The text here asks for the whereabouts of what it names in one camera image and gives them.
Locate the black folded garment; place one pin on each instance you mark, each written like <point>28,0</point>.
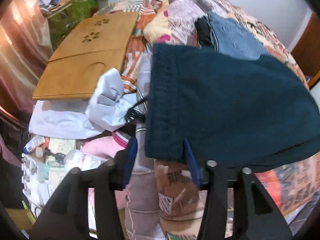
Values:
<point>203,32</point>

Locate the dark teal pants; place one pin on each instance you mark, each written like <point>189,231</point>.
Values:
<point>235,112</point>

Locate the wooden lap tray table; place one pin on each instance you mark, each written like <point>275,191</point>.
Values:
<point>92,48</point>

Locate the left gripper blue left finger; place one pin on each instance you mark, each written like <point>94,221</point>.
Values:
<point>130,156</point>

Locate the printed newspaper-pattern bedspread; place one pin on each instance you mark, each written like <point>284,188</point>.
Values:
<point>162,202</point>

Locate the white plastic bag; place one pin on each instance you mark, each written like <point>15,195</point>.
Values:
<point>109,104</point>

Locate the brown wooden door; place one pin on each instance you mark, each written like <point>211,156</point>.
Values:
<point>306,52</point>

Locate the folded blue jeans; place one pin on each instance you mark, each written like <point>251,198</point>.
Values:
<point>230,38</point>

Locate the green storage bag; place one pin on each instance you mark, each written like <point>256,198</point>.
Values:
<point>66,18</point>

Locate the orange-pink curtain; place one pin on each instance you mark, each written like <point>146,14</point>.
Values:
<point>25,51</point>

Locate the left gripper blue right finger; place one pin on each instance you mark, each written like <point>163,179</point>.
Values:
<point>192,164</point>

